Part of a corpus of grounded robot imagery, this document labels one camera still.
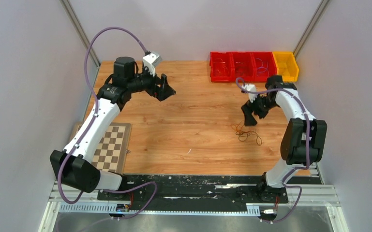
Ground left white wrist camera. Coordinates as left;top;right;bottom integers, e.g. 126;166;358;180
143;51;163;76

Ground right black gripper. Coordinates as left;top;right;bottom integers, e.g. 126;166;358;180
241;91;278;126

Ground aluminium frame rail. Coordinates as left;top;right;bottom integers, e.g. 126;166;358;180
48;180;341;207

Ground wooden chessboard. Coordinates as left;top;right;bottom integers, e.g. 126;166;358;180
67;121;133;175

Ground right red bin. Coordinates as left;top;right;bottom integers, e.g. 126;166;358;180
253;52;277;82

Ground dark brown wire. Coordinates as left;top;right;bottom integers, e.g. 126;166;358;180
235;128;263;146
234;60;252;79

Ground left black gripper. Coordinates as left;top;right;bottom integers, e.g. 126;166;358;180
128;64;177;102

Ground yellow bin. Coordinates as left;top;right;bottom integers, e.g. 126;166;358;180
272;52;299;83

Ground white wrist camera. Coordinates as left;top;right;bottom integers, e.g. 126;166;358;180
241;84;258;103
143;51;163;76

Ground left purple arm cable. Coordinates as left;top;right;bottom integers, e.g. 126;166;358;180
57;27;158;221

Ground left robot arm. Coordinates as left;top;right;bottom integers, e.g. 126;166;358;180
50;52;176;200

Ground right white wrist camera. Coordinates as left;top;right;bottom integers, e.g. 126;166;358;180
241;84;258;103

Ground middle red bin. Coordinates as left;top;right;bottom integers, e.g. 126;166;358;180
232;52;256;82

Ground slotted cable duct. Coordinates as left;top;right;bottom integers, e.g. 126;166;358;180
58;202;261;217

